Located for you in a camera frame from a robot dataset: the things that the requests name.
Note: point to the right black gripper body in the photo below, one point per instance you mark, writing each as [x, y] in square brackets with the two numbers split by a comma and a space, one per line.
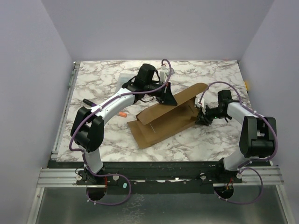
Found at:
[205, 115]

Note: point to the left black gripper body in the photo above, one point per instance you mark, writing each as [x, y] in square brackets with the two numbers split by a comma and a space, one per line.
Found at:
[152, 87]

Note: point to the brown cardboard box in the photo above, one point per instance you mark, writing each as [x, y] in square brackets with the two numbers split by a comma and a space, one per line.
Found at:
[159, 122]

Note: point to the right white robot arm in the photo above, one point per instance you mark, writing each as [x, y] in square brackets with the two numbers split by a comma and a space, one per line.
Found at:
[258, 139]

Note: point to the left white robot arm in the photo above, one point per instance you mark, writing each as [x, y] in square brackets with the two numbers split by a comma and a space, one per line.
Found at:
[88, 127]

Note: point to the clear plastic screw organizer box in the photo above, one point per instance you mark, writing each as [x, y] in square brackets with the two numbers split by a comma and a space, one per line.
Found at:
[124, 77]

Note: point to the orange capped marker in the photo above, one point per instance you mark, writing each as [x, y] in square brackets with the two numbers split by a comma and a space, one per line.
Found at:
[122, 114]

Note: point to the purple black highlighter marker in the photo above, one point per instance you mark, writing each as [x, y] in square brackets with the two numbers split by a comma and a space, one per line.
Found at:
[89, 103]

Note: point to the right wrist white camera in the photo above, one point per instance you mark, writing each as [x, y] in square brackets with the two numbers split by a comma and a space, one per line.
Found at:
[199, 103]

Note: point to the black metal base rail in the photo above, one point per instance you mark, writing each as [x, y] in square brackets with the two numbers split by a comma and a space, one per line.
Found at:
[216, 167]

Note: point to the aluminium side rail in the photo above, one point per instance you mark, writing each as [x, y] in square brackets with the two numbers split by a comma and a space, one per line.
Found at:
[70, 88]

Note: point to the aluminium front extrusion rail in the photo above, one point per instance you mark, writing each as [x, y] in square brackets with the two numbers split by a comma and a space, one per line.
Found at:
[68, 177]

